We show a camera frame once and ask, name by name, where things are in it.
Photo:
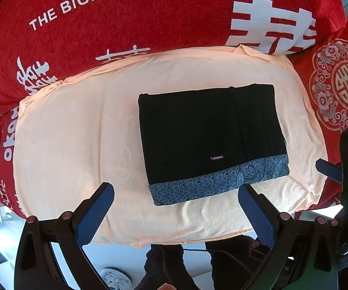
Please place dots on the peach blanket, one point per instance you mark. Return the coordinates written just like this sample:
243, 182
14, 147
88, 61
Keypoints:
86, 133

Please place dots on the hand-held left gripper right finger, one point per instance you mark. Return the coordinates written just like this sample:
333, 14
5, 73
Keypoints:
258, 217

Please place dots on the red printed blanket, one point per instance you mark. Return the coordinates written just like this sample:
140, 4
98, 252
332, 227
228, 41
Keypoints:
131, 21

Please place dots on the red pillow with floral ornament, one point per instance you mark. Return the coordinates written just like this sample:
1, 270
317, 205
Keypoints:
337, 81

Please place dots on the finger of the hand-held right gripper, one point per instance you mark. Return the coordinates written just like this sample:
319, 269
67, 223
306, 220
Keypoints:
328, 169

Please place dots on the black pants with patterned waistband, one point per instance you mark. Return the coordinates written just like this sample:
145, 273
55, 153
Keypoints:
192, 133

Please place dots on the person's legs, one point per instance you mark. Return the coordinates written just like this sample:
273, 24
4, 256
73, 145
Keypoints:
162, 265

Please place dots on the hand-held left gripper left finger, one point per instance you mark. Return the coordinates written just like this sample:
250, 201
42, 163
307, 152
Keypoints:
95, 214

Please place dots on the white cartoon print slipper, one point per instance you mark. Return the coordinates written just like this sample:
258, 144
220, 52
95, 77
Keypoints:
115, 279

